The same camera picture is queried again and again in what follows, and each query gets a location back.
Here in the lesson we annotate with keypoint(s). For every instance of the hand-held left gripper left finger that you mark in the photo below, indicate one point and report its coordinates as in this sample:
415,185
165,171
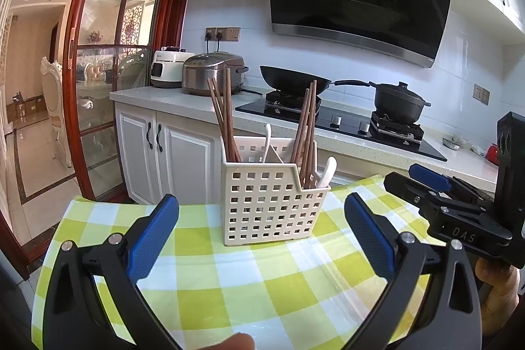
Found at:
151,235

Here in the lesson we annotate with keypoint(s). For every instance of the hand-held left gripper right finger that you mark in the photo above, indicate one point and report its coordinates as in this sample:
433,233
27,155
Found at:
369,235

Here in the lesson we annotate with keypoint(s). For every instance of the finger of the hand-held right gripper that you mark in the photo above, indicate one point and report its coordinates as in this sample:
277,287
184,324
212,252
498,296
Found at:
410,192
430,177

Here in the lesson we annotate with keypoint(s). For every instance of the white ceramic spoon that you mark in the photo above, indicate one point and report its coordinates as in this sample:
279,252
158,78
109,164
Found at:
328,171
268,141

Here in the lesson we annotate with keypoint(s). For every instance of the brown wooden chopstick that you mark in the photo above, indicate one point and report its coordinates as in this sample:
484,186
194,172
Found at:
223,108
314,108
301,116
217,108
303,169
309,108
228,87

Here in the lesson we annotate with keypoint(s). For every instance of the white perforated plastic basket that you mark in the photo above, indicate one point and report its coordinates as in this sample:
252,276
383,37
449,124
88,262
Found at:
262,210

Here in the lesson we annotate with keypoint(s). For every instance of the person's right hand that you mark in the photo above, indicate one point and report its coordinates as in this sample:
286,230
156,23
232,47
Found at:
496,292

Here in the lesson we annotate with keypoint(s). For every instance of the person's left hand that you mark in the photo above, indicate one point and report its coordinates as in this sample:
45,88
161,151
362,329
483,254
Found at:
227,342

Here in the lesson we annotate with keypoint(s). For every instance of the small metal bowl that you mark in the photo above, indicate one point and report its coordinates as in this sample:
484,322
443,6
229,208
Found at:
452,144

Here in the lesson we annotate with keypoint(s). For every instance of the red kettle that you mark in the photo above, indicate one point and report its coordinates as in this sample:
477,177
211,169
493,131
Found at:
492,154

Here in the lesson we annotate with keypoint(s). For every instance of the black lidded pot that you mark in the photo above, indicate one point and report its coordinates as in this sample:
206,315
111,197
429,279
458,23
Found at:
398,104

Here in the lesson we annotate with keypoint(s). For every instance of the white kitchen counter cabinets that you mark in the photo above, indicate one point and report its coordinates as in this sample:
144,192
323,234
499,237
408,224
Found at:
184,153

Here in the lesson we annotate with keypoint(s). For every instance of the green checkered tablecloth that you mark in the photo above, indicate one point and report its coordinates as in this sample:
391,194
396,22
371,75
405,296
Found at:
254,284

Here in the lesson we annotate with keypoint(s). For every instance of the black glass gas cooktop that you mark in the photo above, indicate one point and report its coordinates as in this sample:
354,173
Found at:
254,110

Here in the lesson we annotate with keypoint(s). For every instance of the silver brown rice cooker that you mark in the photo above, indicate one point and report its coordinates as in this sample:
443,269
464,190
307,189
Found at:
201,75

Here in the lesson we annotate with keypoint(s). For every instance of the black wok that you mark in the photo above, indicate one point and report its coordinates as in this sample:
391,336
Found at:
287,77

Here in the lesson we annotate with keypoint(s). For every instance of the white rice cooker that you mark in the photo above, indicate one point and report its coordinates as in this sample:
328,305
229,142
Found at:
166,67

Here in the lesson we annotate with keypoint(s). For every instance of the cardboard boxes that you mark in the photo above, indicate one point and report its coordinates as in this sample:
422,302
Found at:
28,106

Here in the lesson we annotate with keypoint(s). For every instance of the white ornate dining chair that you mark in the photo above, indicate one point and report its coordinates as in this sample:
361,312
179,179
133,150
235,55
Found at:
51,87

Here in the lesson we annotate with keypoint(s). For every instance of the red wooden glass door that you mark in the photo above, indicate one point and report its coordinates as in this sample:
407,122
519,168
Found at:
73,59

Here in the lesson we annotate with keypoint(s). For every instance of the wall switch plate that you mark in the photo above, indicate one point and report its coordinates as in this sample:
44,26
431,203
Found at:
482,93

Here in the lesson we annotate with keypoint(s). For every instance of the wall power outlet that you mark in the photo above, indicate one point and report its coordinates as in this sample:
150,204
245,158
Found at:
233,34

